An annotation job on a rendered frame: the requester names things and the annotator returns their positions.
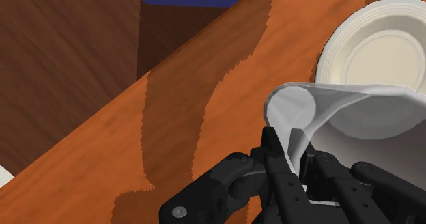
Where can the white plate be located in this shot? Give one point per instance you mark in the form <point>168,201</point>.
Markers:
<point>382,47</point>

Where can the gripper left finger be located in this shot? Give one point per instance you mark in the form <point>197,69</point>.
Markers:
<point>233,183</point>

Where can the clear glass cup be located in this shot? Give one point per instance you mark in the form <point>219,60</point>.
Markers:
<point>359,116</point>

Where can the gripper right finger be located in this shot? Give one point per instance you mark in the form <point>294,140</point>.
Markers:
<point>366,196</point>

